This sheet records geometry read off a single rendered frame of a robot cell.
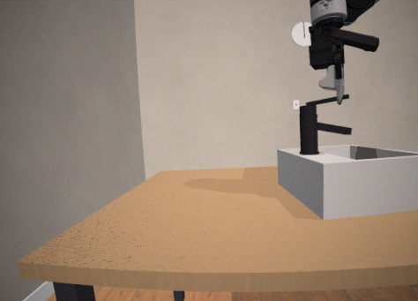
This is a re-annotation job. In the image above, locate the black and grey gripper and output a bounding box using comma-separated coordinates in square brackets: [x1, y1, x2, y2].
[309, 17, 345, 105]

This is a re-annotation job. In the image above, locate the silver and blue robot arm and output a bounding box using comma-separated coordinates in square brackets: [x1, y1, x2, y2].
[310, 0, 379, 52]

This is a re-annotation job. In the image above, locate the white square sink basin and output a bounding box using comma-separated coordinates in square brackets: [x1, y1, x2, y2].
[277, 145, 418, 220]

